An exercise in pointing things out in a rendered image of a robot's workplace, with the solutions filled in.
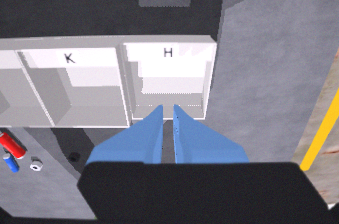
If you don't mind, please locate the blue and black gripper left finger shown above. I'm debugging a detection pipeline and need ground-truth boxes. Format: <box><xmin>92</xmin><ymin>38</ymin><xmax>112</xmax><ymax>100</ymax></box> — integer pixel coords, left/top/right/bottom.
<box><xmin>86</xmin><ymin>105</ymin><xmax>163</xmax><ymax>164</ymax></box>

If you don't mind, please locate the blue battery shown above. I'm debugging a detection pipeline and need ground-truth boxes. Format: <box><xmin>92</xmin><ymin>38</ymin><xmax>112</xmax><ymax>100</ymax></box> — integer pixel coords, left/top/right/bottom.
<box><xmin>3</xmin><ymin>153</ymin><xmax>19</xmax><ymax>172</ymax></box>

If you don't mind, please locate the dark grey hex nut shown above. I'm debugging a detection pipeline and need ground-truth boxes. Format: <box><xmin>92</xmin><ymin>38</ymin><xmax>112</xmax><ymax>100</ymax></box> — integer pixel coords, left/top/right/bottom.
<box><xmin>68</xmin><ymin>152</ymin><xmax>80</xmax><ymax>162</ymax></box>

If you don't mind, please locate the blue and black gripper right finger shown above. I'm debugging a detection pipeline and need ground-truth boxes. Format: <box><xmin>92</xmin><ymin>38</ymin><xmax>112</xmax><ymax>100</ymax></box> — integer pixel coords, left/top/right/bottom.
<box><xmin>173</xmin><ymin>105</ymin><xmax>250</xmax><ymax>163</ymax></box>

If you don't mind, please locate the white bin rack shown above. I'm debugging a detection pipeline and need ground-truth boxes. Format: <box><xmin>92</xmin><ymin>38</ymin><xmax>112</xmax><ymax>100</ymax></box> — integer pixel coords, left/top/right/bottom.
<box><xmin>0</xmin><ymin>35</ymin><xmax>217</xmax><ymax>127</ymax></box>

